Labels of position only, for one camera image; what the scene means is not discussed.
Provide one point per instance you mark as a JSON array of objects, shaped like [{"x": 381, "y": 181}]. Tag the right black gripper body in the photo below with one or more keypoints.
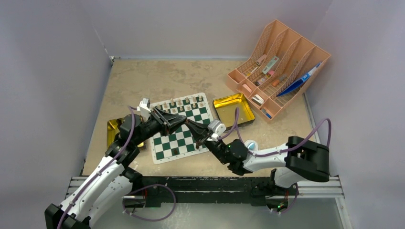
[{"x": 203, "y": 136}]

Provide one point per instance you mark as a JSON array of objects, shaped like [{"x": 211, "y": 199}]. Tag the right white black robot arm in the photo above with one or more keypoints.
[{"x": 296, "y": 160}]

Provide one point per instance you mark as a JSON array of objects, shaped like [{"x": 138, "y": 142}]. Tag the white chess pieces row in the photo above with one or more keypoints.
[{"x": 191, "y": 105}]

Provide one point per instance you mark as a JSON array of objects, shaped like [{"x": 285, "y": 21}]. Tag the teal white box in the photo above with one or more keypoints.
[{"x": 271, "y": 65}]

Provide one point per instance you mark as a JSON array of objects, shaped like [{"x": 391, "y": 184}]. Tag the white stapler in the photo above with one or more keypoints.
[{"x": 257, "y": 99}]

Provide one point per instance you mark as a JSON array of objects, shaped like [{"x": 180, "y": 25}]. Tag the left gold tin tray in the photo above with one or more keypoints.
[{"x": 113, "y": 129}]

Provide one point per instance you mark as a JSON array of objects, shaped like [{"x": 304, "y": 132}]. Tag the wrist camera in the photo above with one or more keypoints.
[
  {"x": 216, "y": 129},
  {"x": 144, "y": 108}
]

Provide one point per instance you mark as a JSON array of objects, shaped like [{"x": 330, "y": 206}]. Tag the right gold tin tray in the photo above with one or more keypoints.
[{"x": 225, "y": 108}]

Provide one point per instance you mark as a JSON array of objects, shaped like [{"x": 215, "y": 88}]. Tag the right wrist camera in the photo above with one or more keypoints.
[{"x": 216, "y": 129}]

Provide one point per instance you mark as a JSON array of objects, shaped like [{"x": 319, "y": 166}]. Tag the peach plastic file organizer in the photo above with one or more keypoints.
[{"x": 297, "y": 55}]

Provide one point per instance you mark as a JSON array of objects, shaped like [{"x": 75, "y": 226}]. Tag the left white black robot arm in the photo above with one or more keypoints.
[{"x": 112, "y": 178}]

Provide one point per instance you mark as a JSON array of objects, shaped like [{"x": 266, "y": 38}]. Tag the green white chess board mat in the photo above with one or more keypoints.
[{"x": 161, "y": 146}]

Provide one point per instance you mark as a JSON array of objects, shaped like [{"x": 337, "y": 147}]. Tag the gold tin tray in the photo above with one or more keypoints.
[
  {"x": 225, "y": 108},
  {"x": 113, "y": 129}
]

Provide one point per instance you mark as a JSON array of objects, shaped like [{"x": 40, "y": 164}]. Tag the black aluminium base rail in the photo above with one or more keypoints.
[{"x": 256, "y": 191}]

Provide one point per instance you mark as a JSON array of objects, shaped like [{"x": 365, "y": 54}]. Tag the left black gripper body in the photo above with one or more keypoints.
[{"x": 159, "y": 123}]

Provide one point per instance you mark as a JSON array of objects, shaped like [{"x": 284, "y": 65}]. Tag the blue packaged toy blister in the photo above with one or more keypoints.
[{"x": 251, "y": 145}]

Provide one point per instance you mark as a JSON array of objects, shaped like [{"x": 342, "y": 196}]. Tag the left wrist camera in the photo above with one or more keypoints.
[{"x": 144, "y": 108}]

